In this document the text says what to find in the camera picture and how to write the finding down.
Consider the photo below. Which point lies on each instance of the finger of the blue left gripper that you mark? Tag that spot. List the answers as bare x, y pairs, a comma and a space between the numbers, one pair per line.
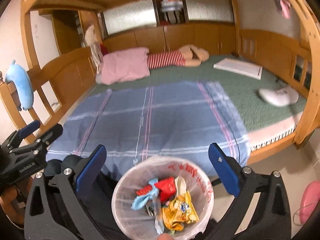
29, 129

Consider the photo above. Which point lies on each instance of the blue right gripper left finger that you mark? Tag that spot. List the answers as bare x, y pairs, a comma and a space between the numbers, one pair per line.
87, 170

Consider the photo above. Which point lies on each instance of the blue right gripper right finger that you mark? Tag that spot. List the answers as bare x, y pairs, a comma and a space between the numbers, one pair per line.
227, 168

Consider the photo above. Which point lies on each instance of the blue knotted cloth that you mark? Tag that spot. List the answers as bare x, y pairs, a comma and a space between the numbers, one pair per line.
141, 201

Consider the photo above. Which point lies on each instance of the yellow snack wrapper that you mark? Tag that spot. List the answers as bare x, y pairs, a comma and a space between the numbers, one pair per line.
179, 212

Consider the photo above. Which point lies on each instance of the red wrapper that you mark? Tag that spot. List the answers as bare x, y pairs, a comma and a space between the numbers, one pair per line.
166, 188

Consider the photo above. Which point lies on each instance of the red cigarette pack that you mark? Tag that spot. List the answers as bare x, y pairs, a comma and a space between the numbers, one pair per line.
144, 190

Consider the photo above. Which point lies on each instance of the light blue plastic bag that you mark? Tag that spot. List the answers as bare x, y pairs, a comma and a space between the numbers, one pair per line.
156, 210

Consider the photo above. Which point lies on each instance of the white trash bin with bag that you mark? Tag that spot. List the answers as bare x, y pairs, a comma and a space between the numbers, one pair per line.
190, 174

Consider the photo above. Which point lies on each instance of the person's right hand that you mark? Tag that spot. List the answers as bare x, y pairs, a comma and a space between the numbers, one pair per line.
165, 236

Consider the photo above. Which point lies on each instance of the blue neck pillow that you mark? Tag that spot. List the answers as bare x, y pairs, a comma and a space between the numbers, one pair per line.
20, 78

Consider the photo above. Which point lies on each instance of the blue plaid bed sheet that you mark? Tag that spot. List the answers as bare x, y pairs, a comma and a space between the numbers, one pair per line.
178, 119

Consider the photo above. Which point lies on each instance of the green bed mat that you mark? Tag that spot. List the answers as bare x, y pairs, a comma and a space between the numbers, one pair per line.
242, 90

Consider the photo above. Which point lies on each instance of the pink fan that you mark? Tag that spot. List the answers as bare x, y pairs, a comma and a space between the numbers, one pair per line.
308, 203

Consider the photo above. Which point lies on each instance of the white oval device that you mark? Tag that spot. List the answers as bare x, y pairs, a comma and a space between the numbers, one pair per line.
279, 98

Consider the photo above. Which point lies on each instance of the white flat board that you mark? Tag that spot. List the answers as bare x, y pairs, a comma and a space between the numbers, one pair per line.
240, 67

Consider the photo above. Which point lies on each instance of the white plush toy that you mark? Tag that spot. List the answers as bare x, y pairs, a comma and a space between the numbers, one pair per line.
92, 42

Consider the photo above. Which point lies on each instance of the pink pillow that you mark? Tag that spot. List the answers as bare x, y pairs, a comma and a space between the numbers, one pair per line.
123, 65

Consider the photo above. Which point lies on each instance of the striped plush doll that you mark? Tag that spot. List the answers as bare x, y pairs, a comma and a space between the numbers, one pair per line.
189, 56

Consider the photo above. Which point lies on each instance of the pink hanging cloth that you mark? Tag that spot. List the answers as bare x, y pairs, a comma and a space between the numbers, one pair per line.
284, 8

